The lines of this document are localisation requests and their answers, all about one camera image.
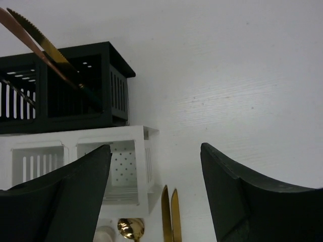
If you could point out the gold knife green handle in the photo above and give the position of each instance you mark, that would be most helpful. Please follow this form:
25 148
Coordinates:
57 59
166 215
175 215

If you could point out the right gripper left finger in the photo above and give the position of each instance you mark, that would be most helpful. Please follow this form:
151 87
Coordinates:
62 205

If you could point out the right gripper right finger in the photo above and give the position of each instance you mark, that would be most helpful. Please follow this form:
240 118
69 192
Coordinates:
246 205

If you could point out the white utensil container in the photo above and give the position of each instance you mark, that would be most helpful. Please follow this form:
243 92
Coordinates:
114 167

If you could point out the rose gold knife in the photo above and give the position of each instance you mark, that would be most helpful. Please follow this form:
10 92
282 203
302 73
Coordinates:
14 27

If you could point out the gold spoon green handle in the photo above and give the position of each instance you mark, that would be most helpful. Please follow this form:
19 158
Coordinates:
131 228

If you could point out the black utensil container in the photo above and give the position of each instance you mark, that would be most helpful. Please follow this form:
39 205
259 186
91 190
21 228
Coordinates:
39 101

